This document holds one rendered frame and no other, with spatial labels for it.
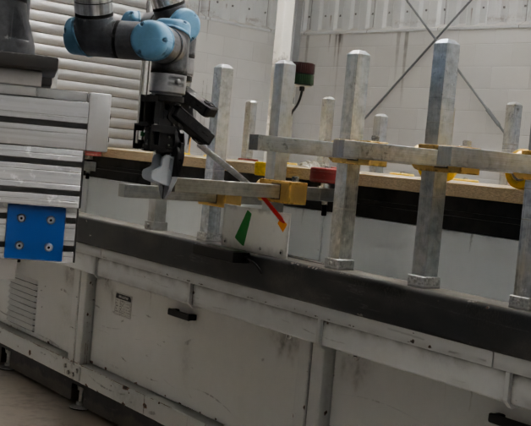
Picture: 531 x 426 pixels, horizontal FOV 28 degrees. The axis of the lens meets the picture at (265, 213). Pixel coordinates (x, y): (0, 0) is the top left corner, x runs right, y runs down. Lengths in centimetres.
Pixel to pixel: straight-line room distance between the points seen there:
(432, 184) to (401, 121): 957
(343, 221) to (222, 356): 91
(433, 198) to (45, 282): 225
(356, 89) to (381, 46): 970
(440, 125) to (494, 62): 892
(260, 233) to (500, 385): 74
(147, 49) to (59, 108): 44
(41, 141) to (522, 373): 89
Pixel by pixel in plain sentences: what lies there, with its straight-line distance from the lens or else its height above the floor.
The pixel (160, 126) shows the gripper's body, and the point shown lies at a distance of 215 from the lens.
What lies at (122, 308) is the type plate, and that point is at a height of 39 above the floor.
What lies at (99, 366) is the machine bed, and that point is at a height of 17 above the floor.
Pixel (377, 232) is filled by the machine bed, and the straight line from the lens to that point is 243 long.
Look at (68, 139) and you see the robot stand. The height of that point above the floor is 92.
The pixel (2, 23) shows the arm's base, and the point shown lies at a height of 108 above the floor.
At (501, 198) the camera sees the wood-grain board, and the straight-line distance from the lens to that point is 215.
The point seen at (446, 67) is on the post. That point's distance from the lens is 202.
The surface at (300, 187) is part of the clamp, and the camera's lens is 234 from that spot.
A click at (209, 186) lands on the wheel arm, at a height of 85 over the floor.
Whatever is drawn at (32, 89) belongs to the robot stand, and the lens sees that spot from 166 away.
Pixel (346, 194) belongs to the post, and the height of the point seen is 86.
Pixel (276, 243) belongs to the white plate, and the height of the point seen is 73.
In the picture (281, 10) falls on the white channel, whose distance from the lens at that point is 407.
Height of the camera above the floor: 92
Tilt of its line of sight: 3 degrees down
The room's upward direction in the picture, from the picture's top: 5 degrees clockwise
